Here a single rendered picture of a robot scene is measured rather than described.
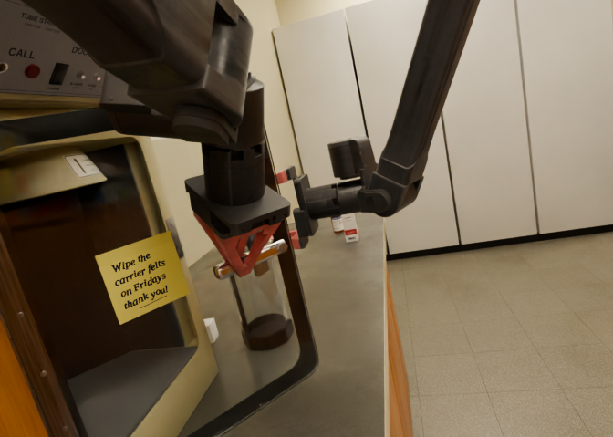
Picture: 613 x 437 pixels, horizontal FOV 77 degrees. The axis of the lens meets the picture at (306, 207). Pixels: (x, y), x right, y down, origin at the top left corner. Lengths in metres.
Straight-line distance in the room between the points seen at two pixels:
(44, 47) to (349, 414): 0.55
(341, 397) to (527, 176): 3.12
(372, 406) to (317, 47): 3.09
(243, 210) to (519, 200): 3.34
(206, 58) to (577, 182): 3.59
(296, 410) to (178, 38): 0.52
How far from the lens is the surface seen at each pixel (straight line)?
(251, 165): 0.34
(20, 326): 0.44
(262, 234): 0.40
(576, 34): 3.66
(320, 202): 0.65
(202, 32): 0.24
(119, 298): 0.45
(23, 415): 0.36
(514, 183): 3.57
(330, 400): 0.62
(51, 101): 0.51
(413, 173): 0.58
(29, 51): 0.45
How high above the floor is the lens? 1.33
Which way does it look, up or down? 11 degrees down
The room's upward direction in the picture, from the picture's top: 12 degrees counter-clockwise
